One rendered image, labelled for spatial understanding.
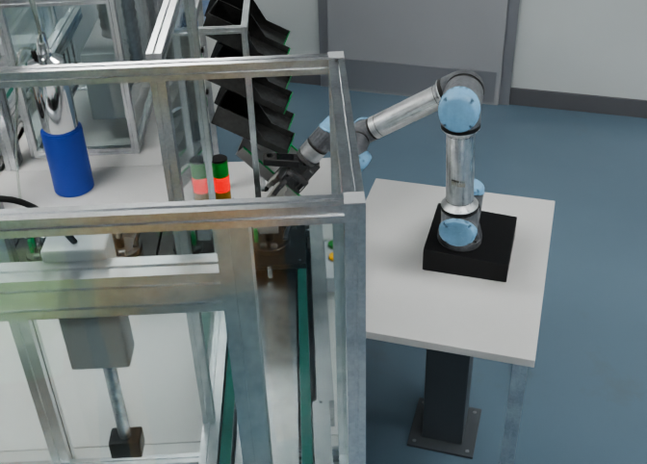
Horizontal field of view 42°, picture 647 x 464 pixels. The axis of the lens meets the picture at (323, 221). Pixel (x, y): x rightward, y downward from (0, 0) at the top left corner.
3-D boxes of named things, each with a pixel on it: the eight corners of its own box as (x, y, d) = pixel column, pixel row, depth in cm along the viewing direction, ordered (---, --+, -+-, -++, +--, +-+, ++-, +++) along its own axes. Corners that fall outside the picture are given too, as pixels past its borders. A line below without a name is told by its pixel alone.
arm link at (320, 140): (349, 135, 258) (327, 117, 256) (326, 160, 262) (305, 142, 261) (351, 126, 265) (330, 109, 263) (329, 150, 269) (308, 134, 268)
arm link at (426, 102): (476, 51, 254) (345, 116, 279) (472, 66, 245) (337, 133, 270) (495, 82, 258) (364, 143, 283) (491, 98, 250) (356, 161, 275)
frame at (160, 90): (227, 278, 271) (190, -43, 213) (215, 423, 221) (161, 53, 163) (218, 279, 271) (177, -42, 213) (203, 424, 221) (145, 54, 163)
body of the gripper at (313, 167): (297, 195, 271) (321, 170, 266) (275, 182, 267) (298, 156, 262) (297, 183, 277) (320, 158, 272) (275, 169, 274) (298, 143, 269)
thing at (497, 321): (554, 207, 324) (555, 200, 322) (533, 368, 253) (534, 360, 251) (375, 184, 341) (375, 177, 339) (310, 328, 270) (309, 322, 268)
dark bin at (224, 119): (293, 138, 300) (300, 121, 296) (286, 157, 290) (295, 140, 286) (219, 106, 297) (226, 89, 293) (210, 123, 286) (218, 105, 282)
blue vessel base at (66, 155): (97, 176, 346) (85, 117, 331) (90, 196, 333) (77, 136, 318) (59, 178, 346) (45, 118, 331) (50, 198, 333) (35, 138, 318)
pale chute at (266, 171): (300, 186, 312) (308, 178, 310) (295, 205, 301) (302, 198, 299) (243, 136, 303) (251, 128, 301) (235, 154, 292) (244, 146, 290)
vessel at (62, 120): (83, 118, 330) (63, 25, 309) (75, 136, 319) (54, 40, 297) (46, 119, 330) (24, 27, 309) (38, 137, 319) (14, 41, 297)
